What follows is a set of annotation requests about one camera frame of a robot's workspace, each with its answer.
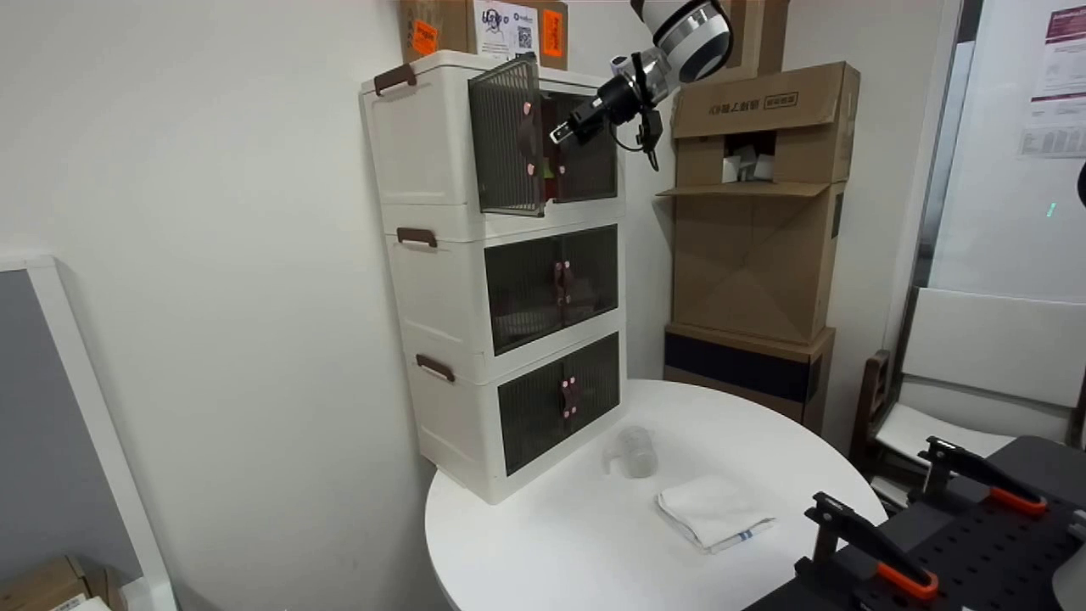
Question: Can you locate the narrow cardboard box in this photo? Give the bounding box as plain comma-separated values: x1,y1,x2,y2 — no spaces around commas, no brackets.
721,0,790,81

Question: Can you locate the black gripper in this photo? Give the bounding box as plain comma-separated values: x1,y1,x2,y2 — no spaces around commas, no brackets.
547,52,673,150

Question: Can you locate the smoked ribbed cabinet door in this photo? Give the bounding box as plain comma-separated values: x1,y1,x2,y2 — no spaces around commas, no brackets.
485,237,564,356
466,52,549,221
540,92,619,205
555,224,625,332
494,362,570,478
564,332,625,440

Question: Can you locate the black clamp with orange handle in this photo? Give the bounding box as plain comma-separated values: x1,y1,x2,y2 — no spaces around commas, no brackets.
915,434,1052,522
805,489,942,604

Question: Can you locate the cardboard box with black band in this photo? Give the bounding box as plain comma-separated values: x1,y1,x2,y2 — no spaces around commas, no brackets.
660,322,839,434

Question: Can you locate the clear plastic cup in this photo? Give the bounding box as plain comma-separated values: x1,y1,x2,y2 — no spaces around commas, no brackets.
600,425,660,480

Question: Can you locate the white foam board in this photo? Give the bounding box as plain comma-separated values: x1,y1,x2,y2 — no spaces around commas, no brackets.
898,285,1086,410

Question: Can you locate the brown wooden frame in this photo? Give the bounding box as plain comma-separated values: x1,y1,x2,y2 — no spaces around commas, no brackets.
847,348,895,470

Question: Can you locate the paper poster with red header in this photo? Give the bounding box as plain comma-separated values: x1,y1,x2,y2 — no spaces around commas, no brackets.
1016,2,1086,162

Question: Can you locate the white three-tier storage cabinet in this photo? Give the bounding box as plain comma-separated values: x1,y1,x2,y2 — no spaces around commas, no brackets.
358,48,630,505

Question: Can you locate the white folded cloth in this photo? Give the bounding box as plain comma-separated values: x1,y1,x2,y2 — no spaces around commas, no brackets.
652,470,781,552

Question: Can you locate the grey partition with white frame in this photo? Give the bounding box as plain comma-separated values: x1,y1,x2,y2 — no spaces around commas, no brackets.
0,250,179,611

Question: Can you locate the open flat cardboard box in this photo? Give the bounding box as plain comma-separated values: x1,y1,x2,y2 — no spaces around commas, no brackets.
0,552,116,611

